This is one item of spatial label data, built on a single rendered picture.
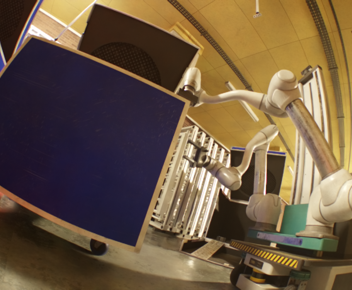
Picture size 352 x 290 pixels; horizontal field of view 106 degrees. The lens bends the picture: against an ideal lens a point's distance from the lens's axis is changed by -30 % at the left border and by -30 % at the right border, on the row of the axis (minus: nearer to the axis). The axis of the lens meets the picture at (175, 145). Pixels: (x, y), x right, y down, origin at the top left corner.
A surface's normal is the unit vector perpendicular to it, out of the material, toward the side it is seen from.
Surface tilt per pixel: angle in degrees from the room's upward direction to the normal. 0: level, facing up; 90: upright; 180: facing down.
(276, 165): 143
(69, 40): 90
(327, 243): 90
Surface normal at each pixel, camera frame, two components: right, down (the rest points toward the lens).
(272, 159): -0.49, 0.44
